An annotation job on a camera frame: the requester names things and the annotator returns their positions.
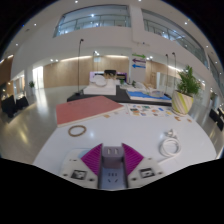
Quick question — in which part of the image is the blue map board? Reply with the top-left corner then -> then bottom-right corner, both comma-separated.
126,89 -> 173,103

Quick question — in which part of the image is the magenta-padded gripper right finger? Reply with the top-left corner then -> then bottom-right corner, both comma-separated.
122,143 -> 165,188

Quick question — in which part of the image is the potted plant in striped pot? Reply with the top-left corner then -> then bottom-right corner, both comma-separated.
171,64 -> 202,116

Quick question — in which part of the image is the white sign with arrows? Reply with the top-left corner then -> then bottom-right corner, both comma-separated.
129,51 -> 148,84

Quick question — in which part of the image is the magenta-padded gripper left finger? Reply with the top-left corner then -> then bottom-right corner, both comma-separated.
59,143 -> 104,189

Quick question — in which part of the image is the black piano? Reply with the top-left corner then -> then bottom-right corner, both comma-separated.
89,69 -> 129,84

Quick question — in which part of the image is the white architectural model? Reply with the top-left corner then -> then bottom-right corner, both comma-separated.
83,74 -> 117,96

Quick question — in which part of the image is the pink rectangular mat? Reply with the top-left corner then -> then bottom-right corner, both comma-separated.
55,95 -> 126,128

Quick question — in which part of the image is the sheet of colourful stickers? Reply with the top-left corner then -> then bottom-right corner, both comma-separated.
126,103 -> 174,118

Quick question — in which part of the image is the small grey charger block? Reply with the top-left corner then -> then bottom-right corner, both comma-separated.
100,145 -> 125,169

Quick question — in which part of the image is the brown ring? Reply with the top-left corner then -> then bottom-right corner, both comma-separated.
67,124 -> 88,138

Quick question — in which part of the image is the black display platform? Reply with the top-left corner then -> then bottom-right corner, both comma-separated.
66,84 -> 174,107

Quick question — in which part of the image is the thin black pole stand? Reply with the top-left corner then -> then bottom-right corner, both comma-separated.
74,38 -> 85,97

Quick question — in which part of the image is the white power strip cable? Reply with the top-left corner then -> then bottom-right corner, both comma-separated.
154,129 -> 183,165

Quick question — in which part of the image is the light blue power strip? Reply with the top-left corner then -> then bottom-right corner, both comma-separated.
59,148 -> 164,190

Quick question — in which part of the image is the group of black chairs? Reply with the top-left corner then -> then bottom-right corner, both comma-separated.
209,106 -> 224,131
0,94 -> 30,118

